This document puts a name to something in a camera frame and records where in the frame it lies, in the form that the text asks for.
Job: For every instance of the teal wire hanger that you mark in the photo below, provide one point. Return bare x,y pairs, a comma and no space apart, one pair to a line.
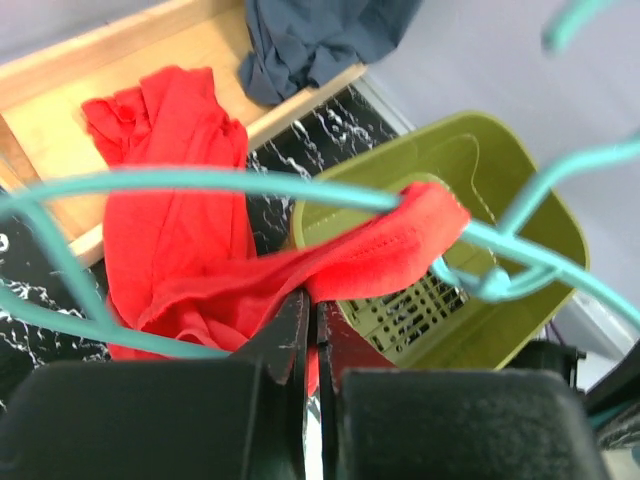
67,214

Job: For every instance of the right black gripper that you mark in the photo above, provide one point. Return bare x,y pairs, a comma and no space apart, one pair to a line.
609,389

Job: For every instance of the red tank top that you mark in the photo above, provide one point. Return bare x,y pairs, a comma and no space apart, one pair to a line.
184,265

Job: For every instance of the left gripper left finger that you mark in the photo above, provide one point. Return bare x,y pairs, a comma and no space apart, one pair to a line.
241,417

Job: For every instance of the olive green plastic basket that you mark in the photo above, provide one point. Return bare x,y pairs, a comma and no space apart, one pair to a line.
430,325

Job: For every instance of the wooden clothes rack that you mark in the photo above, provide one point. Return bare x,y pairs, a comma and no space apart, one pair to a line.
43,134

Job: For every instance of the navy blue tank top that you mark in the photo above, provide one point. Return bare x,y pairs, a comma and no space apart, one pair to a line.
302,44

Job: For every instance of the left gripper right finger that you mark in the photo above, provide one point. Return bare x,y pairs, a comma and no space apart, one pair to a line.
381,422

